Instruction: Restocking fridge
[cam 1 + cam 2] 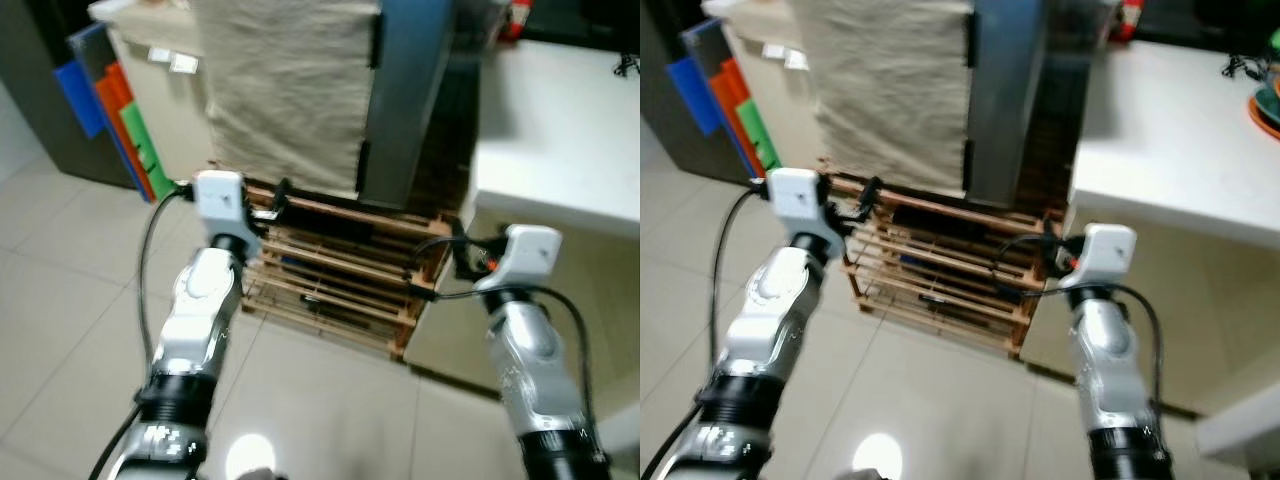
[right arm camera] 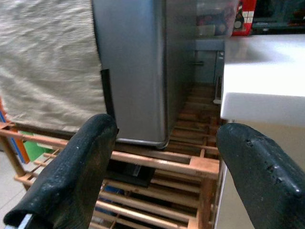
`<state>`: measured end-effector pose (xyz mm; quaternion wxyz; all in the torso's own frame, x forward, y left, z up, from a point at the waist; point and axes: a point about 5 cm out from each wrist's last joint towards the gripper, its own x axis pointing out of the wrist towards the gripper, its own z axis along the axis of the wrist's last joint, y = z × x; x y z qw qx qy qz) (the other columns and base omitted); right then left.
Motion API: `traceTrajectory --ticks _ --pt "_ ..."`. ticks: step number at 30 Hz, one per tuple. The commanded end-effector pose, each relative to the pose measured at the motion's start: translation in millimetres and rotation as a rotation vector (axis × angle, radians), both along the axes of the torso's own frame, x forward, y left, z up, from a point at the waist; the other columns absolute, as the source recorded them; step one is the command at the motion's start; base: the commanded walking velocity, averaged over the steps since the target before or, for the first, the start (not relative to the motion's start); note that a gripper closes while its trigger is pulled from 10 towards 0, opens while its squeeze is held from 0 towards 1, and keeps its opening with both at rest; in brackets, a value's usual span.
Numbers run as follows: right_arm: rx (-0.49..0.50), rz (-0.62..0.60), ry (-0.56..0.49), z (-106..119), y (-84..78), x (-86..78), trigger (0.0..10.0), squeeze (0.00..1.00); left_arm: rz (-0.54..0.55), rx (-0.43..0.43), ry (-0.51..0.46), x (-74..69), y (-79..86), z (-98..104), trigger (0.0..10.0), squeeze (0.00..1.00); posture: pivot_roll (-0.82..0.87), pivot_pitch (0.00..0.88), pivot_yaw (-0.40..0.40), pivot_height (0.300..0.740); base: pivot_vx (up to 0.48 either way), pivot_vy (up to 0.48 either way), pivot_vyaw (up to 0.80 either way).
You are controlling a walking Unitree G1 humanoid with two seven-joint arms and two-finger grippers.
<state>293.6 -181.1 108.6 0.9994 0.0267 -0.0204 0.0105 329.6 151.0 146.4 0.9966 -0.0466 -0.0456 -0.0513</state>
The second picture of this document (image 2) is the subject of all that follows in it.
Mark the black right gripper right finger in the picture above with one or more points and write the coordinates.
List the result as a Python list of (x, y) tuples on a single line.
[(267, 171)]

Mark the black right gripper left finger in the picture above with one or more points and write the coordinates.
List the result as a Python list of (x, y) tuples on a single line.
[(71, 171)]

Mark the silver mini fridge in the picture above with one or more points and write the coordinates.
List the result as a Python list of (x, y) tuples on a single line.
[(133, 71)]

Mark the green panel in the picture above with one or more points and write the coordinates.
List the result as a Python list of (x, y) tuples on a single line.
[(35, 145)]

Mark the black flat object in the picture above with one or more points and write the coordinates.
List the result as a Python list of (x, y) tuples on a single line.
[(128, 176)]

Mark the wooden slatted rack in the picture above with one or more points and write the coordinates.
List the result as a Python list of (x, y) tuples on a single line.
[(166, 164)]

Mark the beige hanging cloth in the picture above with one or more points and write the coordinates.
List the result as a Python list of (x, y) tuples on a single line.
[(47, 59)]

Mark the beige kitchen cabinet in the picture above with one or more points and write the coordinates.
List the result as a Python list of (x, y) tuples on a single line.
[(207, 64)]

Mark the red box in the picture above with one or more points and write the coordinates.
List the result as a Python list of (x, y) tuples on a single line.
[(249, 14)]

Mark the clear plastic storage container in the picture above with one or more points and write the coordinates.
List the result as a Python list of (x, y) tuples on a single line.
[(228, 14)]

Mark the orange blue frame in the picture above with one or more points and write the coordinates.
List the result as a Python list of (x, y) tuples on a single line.
[(20, 148)]

